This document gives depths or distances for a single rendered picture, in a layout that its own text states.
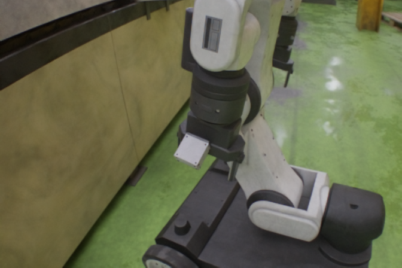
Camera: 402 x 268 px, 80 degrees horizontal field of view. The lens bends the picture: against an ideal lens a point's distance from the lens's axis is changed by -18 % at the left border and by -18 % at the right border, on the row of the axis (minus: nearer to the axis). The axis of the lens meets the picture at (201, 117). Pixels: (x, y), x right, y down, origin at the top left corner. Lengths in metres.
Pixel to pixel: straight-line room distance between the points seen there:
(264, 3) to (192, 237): 0.65
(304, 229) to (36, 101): 0.80
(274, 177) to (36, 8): 0.78
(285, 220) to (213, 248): 0.24
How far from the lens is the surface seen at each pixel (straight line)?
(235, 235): 0.90
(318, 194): 0.80
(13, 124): 0.79
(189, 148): 0.47
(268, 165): 0.73
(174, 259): 0.84
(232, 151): 0.48
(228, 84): 0.40
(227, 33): 0.35
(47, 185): 0.90
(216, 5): 0.35
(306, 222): 0.77
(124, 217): 1.24
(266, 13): 0.55
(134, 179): 1.38
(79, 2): 0.95
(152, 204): 1.25
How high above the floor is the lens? 0.91
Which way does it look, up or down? 31 degrees down
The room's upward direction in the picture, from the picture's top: 5 degrees counter-clockwise
